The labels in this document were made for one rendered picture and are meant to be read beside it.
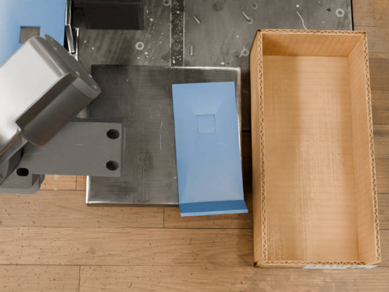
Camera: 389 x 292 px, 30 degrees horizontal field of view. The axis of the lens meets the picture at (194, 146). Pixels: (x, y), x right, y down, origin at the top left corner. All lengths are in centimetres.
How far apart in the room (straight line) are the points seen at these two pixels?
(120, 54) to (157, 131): 11
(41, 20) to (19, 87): 29
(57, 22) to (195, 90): 17
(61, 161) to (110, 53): 30
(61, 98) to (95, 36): 36
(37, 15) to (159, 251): 28
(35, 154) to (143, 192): 23
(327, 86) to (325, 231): 17
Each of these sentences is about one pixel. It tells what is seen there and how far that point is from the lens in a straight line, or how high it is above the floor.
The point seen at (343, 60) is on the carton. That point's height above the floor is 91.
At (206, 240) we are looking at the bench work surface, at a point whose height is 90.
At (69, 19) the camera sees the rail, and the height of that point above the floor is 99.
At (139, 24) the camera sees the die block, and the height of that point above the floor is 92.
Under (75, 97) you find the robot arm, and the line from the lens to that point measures 51.
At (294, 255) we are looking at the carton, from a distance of 81.
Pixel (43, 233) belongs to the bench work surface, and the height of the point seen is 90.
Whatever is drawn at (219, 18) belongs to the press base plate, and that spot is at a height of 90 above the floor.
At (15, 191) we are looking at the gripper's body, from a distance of 64.
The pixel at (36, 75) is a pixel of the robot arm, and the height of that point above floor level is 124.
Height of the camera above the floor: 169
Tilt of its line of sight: 75 degrees down
